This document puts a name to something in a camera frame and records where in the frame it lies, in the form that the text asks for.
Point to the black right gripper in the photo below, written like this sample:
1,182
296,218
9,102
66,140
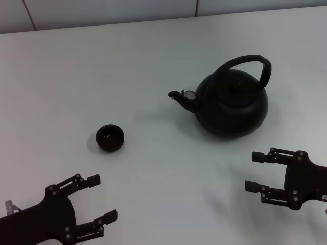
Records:
309,181

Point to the black teapot lid with knob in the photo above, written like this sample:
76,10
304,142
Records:
236,86

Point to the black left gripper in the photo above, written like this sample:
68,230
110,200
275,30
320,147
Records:
38,224

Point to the small black teacup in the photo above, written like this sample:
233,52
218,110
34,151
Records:
110,139

